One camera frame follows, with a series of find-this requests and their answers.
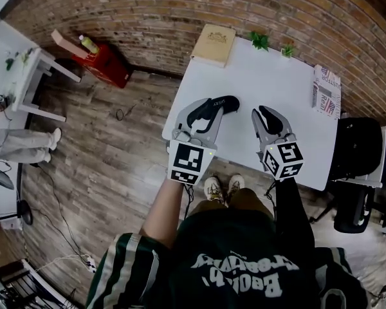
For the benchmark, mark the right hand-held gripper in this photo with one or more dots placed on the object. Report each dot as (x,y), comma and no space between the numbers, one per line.
(283,159)

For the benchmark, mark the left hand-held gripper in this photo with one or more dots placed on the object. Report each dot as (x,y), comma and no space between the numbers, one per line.
(186,158)

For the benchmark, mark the black zippered pouch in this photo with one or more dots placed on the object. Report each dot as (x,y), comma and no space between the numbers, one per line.
(230,103)

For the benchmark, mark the person's right forearm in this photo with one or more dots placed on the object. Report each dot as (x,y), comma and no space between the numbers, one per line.
(292,211)

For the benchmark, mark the person's left forearm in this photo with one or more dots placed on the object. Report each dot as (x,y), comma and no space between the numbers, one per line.
(164,211)

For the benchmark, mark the patterned paper box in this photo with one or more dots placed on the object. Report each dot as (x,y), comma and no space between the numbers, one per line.
(326,92)

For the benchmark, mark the person's right shoe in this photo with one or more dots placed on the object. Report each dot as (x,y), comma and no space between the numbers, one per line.
(235,185)

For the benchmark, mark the person's shoe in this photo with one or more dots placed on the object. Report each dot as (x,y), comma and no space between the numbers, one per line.
(235,185)
(214,188)

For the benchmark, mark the person's left shoe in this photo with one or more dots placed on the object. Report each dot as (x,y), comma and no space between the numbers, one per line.
(214,188)

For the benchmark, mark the beige hardcover book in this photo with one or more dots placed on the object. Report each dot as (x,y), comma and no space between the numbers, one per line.
(214,45)

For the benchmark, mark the spiky potted plant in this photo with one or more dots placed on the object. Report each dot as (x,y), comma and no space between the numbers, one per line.
(288,51)

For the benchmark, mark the person's brown trousers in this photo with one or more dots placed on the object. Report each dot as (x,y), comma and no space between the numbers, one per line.
(241,201)

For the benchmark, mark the broad-leaf potted plant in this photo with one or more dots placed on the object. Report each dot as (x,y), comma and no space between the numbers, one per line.
(260,40)

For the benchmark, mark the red box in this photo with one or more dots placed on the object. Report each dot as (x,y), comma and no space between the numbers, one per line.
(111,68)

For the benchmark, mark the yellow-green drink bottle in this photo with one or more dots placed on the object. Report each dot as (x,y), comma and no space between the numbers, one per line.
(89,44)

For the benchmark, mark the person's green striped jersey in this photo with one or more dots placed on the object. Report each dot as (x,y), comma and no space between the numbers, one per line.
(231,262)

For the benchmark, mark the pink long box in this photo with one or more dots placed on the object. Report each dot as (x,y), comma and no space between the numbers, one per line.
(66,43)

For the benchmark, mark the white side table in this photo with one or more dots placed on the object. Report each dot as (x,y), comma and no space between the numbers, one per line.
(29,82)

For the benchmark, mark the white power strip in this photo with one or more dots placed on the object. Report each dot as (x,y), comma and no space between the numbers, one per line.
(90,263)

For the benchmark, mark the trailing green plant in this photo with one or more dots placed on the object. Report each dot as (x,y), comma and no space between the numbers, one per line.
(17,58)

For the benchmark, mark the black standing fan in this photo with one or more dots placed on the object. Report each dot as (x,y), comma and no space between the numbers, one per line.
(25,216)

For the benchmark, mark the dark oval device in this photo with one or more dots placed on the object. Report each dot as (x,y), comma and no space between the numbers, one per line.
(0,179)

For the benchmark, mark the black metal rack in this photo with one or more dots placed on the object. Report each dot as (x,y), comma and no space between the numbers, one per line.
(22,285)

